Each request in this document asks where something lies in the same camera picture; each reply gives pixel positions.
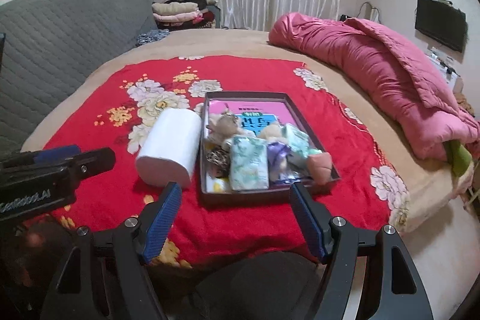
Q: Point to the beige teddy with purple bow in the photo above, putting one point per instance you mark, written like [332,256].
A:
[278,150]

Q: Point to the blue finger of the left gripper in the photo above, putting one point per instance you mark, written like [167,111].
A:
[40,156]

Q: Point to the pink rolled duvet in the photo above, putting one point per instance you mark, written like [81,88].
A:
[398,77]

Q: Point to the grey quilted headboard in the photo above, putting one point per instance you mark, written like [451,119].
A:
[50,47]

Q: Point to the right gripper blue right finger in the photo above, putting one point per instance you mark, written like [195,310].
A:
[313,220]

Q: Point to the leopard print scrunchie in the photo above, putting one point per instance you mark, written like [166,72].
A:
[218,162]

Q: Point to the white toilet paper roll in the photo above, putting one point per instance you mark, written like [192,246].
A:
[171,148]

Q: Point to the red floral blanket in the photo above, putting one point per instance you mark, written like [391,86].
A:
[121,112]

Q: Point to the green flower tissue pack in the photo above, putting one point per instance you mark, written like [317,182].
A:
[248,164]

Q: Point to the stack of folded clothes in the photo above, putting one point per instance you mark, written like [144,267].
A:
[175,15]

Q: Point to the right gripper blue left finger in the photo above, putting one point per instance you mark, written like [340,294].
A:
[157,219]

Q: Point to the dark tray with pink book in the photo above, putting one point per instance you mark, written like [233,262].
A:
[256,110]

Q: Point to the blue patterned cloth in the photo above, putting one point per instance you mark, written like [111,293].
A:
[152,36]

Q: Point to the green bag roll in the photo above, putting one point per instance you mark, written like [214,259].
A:
[320,167]

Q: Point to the small green tissue pack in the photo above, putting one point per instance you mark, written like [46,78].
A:
[299,144]

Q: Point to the left hand painted nails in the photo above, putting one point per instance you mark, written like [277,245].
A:
[37,253]

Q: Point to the beige bed cover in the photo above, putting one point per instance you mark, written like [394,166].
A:
[431,183]

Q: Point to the black wall television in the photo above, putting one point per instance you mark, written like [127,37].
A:
[442,22]

